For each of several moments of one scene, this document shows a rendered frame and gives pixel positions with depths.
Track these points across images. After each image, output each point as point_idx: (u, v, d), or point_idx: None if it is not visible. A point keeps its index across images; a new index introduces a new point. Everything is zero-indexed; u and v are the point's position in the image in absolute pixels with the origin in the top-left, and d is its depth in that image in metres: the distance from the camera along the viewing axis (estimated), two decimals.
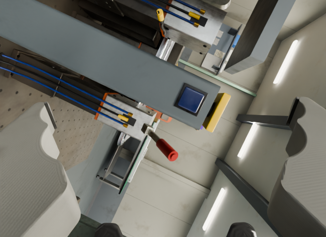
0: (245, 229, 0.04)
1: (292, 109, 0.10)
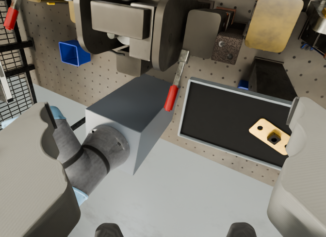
0: (245, 229, 0.04)
1: (292, 109, 0.10)
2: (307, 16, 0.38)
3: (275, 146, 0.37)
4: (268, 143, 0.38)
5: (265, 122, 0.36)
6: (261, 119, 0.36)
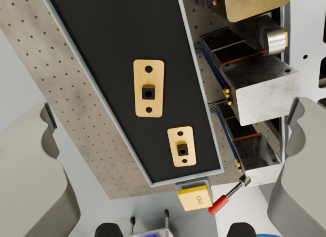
0: (245, 229, 0.04)
1: (292, 109, 0.10)
2: (258, 21, 0.34)
3: (139, 101, 0.27)
4: (136, 92, 0.26)
5: (160, 68, 0.25)
6: (160, 61, 0.24)
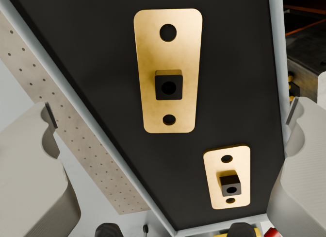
0: (245, 229, 0.04)
1: (291, 109, 0.10)
2: None
3: (151, 104, 0.14)
4: (143, 87, 0.13)
5: (194, 27, 0.11)
6: (194, 11, 0.11)
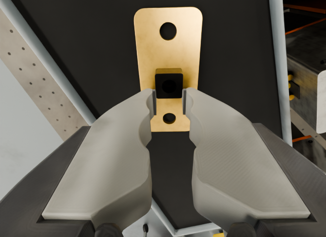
0: (245, 229, 0.04)
1: (184, 100, 0.11)
2: None
3: None
4: (144, 85, 0.13)
5: (194, 26, 0.11)
6: (194, 10, 0.11)
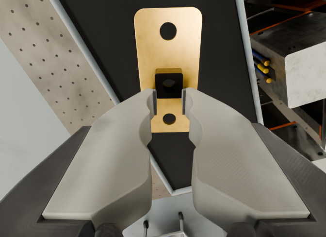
0: (245, 229, 0.04)
1: (183, 100, 0.11)
2: None
3: None
4: (144, 85, 0.13)
5: (194, 26, 0.11)
6: (194, 10, 0.11)
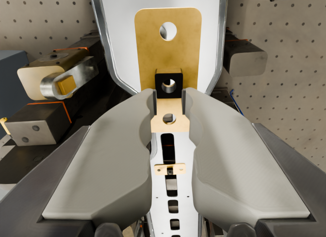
0: (245, 229, 0.04)
1: (183, 100, 0.11)
2: None
3: None
4: (144, 85, 0.13)
5: (194, 26, 0.11)
6: (194, 10, 0.11)
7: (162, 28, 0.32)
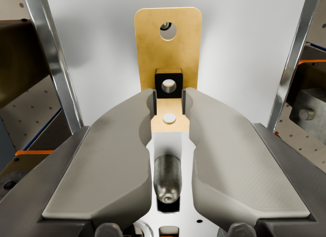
0: (245, 229, 0.04)
1: (183, 100, 0.11)
2: None
3: None
4: (144, 85, 0.13)
5: (194, 26, 0.11)
6: (194, 10, 0.11)
7: (176, 172, 0.21)
